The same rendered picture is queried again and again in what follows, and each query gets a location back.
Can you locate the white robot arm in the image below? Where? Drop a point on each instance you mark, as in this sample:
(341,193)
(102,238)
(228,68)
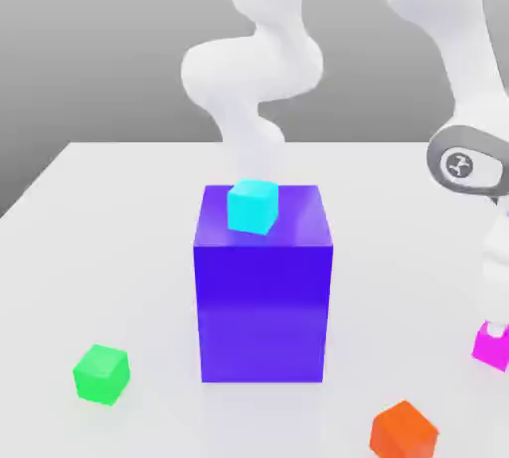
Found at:
(254,68)

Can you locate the small orange cube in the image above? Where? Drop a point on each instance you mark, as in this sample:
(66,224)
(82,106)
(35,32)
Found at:
(401,432)

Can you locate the large blue box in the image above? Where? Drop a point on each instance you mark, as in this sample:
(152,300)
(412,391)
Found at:
(262,307)

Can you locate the small green cube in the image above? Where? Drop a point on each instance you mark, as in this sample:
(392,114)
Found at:
(101,374)

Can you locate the small magenta cube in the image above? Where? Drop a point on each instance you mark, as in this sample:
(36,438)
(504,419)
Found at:
(488,350)

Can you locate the small cyan cube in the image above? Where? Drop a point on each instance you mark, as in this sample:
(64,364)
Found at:
(251,207)

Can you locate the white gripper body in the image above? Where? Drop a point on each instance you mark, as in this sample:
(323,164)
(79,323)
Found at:
(498,267)

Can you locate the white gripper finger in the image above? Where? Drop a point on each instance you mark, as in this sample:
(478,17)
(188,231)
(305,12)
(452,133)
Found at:
(497,330)

